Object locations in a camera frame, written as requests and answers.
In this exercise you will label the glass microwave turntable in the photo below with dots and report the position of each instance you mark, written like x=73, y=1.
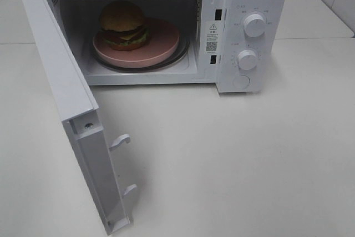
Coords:
x=177, y=56

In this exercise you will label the pink round plate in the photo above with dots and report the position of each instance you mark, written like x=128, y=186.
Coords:
x=153, y=44

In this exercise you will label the white microwave oven body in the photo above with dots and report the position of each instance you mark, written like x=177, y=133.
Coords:
x=213, y=28

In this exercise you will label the burger with sesame bun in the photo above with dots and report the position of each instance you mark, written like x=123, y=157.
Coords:
x=123, y=26

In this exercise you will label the upper white power knob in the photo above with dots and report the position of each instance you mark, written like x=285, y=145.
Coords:
x=254, y=24

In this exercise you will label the white microwave door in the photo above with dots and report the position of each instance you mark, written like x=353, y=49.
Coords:
x=78, y=111

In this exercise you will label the lower white timer knob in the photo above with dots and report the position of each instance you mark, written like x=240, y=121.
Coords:
x=247, y=59

